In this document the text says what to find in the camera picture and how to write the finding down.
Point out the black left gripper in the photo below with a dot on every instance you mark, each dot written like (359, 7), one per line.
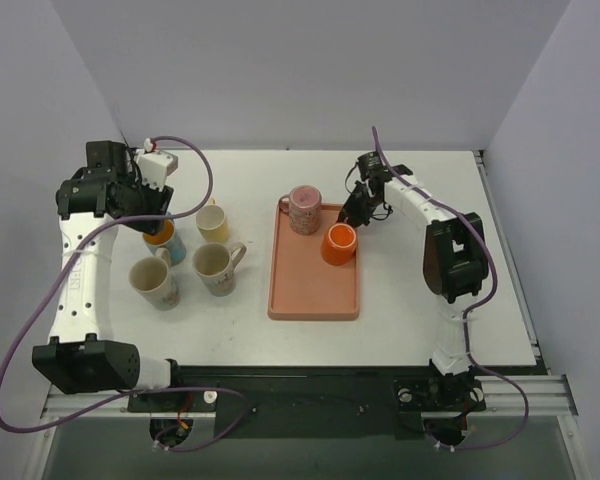
(155, 206)

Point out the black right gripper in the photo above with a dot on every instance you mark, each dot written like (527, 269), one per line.
(359, 201)

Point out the orange ceramic mug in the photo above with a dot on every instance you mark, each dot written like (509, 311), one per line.
(339, 244)

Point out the blue glazed mug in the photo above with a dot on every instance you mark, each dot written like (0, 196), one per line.
(169, 239)

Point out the yellow ceramic mug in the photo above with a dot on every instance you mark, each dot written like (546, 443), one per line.
(212, 223)

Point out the cream dragon pattern mug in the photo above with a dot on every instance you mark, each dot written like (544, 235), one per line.
(153, 280)

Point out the shell pattern teal mug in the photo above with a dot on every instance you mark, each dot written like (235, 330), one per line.
(215, 265)

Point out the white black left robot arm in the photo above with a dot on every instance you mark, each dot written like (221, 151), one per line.
(81, 354)

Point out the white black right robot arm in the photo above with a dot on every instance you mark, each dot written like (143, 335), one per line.
(454, 262)

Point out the pink ghost pattern mug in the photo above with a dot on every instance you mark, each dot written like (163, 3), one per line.
(303, 207)

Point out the salmon pink plastic tray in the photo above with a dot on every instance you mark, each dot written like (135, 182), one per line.
(303, 286)

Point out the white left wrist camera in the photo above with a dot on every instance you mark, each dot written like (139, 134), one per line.
(155, 165)

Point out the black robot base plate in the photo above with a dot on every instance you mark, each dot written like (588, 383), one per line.
(321, 402)

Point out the aluminium table frame rail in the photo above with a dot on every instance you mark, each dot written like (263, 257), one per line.
(540, 394)

